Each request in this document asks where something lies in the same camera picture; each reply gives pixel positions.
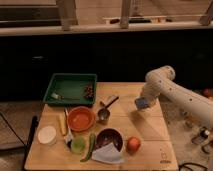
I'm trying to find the green plastic tray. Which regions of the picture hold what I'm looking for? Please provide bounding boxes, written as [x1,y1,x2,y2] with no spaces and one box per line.
[43,73,97,106]

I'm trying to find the black cable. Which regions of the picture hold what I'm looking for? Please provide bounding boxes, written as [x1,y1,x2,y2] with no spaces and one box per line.
[178,161,208,171]

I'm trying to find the dark brown bowl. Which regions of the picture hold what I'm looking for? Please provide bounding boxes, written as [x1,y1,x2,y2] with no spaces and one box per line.
[96,128,123,151]

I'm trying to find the orange fruit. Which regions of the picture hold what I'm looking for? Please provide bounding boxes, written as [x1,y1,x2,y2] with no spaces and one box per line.
[126,137,141,152]

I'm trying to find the grey cloth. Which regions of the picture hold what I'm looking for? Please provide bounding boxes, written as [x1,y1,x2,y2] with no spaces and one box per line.
[92,143,124,164]

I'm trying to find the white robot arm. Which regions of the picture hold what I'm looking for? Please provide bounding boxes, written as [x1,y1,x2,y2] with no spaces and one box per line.
[135,66,213,129]

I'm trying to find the white round container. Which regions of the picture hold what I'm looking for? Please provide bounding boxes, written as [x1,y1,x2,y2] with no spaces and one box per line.
[37,126,57,145]

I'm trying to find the red grapes bunch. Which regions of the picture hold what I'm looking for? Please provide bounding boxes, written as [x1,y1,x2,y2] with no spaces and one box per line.
[84,85,94,99]

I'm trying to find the green cucumber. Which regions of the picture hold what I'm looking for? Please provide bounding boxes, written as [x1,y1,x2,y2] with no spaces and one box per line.
[80,133,96,162]

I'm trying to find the orange bowl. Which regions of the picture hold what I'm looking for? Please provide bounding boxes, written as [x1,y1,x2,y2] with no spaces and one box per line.
[67,106,95,132]

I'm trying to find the yellow banana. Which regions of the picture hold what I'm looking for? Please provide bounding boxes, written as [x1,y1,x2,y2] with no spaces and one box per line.
[59,113,67,136]

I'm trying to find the blue sponge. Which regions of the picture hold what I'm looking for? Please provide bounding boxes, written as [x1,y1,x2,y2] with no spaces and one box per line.
[135,97,149,110]

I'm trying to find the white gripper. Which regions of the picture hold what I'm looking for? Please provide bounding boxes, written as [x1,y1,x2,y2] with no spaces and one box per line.
[140,87,157,108]

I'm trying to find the silver spoon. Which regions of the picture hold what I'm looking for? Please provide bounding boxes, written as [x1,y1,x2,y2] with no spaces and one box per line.
[51,93,79,100]

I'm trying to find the white brush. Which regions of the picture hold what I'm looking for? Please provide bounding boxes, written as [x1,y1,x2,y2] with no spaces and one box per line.
[64,108,73,146]

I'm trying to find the green cup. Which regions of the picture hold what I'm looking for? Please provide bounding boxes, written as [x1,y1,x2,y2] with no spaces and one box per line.
[71,136,86,154]

